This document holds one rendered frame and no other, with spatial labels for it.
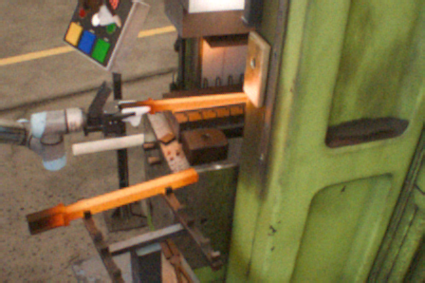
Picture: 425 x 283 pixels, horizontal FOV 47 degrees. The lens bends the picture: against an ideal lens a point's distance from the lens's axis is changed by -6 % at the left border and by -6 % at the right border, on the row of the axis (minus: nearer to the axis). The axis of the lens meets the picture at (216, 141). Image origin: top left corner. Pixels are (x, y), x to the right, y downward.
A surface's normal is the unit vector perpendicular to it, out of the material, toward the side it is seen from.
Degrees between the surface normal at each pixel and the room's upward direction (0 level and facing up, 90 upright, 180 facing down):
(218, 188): 90
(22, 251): 0
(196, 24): 90
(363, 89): 89
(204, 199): 90
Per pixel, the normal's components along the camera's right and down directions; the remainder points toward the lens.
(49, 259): 0.07, -0.81
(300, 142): 0.33, 0.55
